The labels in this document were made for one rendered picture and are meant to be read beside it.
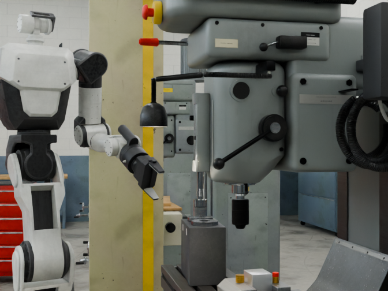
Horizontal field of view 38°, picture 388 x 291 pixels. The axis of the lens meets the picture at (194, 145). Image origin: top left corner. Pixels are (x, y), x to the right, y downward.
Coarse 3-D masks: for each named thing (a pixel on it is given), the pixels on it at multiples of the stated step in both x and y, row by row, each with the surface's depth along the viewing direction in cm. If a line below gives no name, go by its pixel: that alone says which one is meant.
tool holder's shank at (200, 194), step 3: (198, 174) 195; (201, 174) 195; (198, 177) 195; (201, 177) 195; (198, 180) 195; (201, 180) 195; (198, 183) 195; (201, 183) 195; (198, 186) 195; (201, 186) 195; (198, 189) 195; (201, 189) 195; (198, 192) 195; (201, 192) 195; (198, 195) 195; (201, 195) 194; (204, 195) 196; (198, 198) 195; (201, 198) 195
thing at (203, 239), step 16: (192, 224) 184; (208, 224) 182; (192, 240) 180; (208, 240) 180; (224, 240) 181; (192, 256) 180; (208, 256) 180; (224, 256) 181; (192, 272) 180; (208, 272) 180; (224, 272) 181
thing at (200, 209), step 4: (196, 204) 194; (200, 204) 194; (204, 204) 194; (196, 208) 194; (200, 208) 194; (204, 208) 194; (196, 212) 194; (200, 212) 194; (204, 212) 194; (196, 216) 194; (200, 216) 194; (204, 216) 194
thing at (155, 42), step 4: (140, 40) 157; (144, 40) 157; (148, 40) 157; (152, 40) 157; (156, 40) 158; (160, 40) 158; (164, 40) 159; (140, 44) 157; (144, 44) 157; (148, 44) 158; (152, 44) 158; (156, 44) 158; (164, 44) 159; (168, 44) 159; (172, 44) 159; (176, 44) 160; (180, 44) 160; (184, 44) 160
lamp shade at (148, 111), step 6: (150, 102) 145; (156, 102) 145; (144, 108) 143; (150, 108) 142; (156, 108) 142; (162, 108) 143; (144, 114) 142; (150, 114) 142; (156, 114) 142; (162, 114) 143; (144, 120) 142; (150, 120) 142; (156, 120) 142; (162, 120) 142; (144, 126) 147; (150, 126) 148; (156, 126) 149; (162, 126) 148
